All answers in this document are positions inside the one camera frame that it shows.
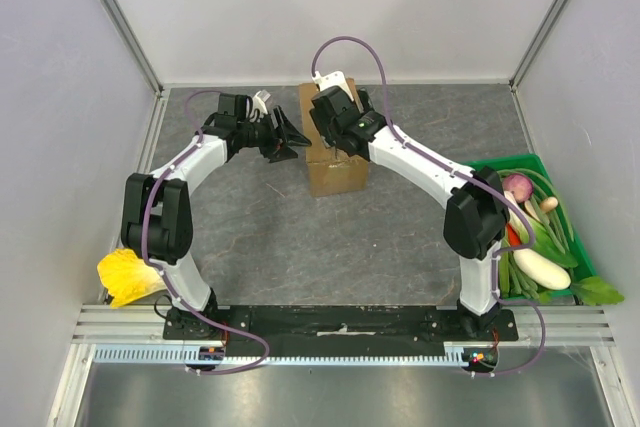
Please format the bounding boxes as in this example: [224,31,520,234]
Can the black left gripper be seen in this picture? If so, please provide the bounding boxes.
[237,107,310,165]

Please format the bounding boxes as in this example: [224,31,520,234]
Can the brown cardboard express box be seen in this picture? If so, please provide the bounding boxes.
[298,82,369,197]

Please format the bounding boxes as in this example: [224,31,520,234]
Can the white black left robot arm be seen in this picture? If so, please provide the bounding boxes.
[121,90,312,340]

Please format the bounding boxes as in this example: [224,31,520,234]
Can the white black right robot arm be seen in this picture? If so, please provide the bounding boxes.
[310,86,508,341]

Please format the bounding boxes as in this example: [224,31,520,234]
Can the purple onion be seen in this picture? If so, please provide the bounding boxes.
[502,173,534,204]

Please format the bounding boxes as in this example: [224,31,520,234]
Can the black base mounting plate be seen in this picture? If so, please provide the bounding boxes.
[162,304,519,341]

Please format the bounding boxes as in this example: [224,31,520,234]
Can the brown mushroom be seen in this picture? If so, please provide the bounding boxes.
[538,196,559,214]

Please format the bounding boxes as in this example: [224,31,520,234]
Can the yellow napa cabbage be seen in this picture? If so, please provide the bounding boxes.
[97,248,165,309]

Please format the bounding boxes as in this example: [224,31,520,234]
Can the green plastic vegetable tray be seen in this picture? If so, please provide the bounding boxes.
[469,154,580,303]

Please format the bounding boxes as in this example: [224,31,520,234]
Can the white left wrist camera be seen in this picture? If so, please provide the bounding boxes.
[247,90,275,122]

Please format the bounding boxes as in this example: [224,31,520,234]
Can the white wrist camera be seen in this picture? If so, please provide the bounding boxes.
[247,90,275,122]
[312,71,355,101]

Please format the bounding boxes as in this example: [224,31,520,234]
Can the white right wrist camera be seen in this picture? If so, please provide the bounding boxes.
[312,71,355,101]

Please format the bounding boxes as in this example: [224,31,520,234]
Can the aluminium frame rail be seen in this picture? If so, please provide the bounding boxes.
[72,305,614,347]

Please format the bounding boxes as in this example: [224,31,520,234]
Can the slotted cable duct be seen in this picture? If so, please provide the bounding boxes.
[93,344,479,367]

